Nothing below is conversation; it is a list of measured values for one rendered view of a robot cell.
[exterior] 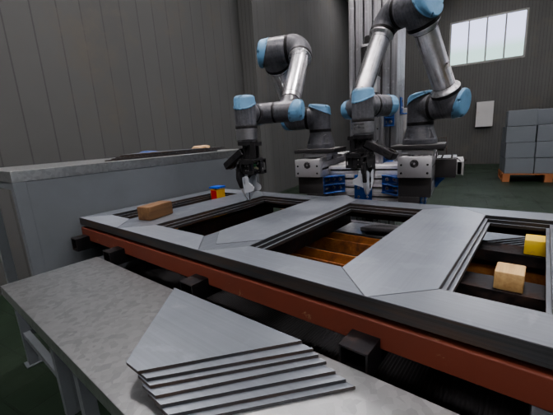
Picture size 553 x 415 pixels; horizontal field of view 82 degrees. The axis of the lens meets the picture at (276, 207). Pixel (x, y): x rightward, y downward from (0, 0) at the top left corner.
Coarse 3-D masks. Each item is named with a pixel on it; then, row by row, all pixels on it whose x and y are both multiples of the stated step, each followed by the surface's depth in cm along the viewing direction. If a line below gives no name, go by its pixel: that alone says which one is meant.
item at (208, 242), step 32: (96, 224) 120; (160, 224) 111; (320, 224) 106; (480, 224) 88; (512, 224) 92; (544, 224) 87; (192, 256) 83; (320, 288) 59; (448, 288) 57; (416, 320) 48; (448, 320) 45; (512, 352) 41; (544, 352) 39
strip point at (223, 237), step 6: (222, 234) 94; (228, 234) 93; (234, 234) 93; (216, 240) 88; (222, 240) 87; (228, 240) 87; (234, 240) 87; (240, 240) 86; (246, 240) 86; (252, 240) 86
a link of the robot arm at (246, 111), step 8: (240, 96) 107; (248, 96) 107; (240, 104) 107; (248, 104) 107; (240, 112) 108; (248, 112) 108; (256, 112) 111; (240, 120) 108; (248, 120) 108; (256, 120) 111
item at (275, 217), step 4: (264, 216) 112; (268, 216) 112; (272, 216) 111; (276, 216) 111; (280, 216) 111; (284, 216) 110; (288, 216) 110; (268, 220) 106; (272, 220) 106; (276, 220) 106; (280, 220) 105; (284, 220) 105; (288, 220) 105; (292, 220) 104; (296, 220) 104; (300, 220) 104; (304, 220) 103; (308, 220) 103; (296, 224) 99
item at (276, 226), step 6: (246, 222) 105; (252, 222) 104; (258, 222) 104; (264, 222) 103; (270, 222) 103; (276, 222) 102; (282, 222) 102; (264, 228) 97; (270, 228) 96; (276, 228) 96; (282, 228) 96; (288, 228) 95
